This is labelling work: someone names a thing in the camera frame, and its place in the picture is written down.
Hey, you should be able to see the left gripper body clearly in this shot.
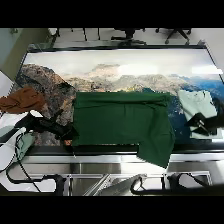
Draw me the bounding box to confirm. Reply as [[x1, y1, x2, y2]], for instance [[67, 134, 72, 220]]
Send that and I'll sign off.
[[52, 123, 80, 142]]

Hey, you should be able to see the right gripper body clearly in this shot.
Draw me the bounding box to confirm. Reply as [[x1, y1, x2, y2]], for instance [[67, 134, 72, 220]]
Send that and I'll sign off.
[[184, 112, 217, 136]]

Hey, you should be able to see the dark green T-shirt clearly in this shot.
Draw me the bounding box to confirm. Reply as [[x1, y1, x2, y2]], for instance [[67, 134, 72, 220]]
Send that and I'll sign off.
[[71, 91, 176, 170]]

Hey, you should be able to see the pale green garment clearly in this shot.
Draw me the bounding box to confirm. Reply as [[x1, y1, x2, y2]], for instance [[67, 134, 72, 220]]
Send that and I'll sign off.
[[177, 89, 224, 140]]

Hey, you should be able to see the brown garment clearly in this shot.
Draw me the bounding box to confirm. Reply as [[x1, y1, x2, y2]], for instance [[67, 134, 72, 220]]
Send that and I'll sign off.
[[0, 86, 47, 115]]

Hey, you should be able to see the black office chair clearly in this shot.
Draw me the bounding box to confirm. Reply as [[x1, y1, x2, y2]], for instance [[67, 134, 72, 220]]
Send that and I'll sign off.
[[155, 27, 193, 45], [110, 27, 147, 45]]

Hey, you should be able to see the silver frame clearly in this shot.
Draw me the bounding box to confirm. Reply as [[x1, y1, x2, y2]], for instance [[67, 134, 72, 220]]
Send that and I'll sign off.
[[0, 145, 224, 197]]

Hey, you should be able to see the black cable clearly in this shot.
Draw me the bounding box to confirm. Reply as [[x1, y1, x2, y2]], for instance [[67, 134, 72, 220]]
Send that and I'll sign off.
[[129, 174, 175, 197], [5, 131, 60, 188]]

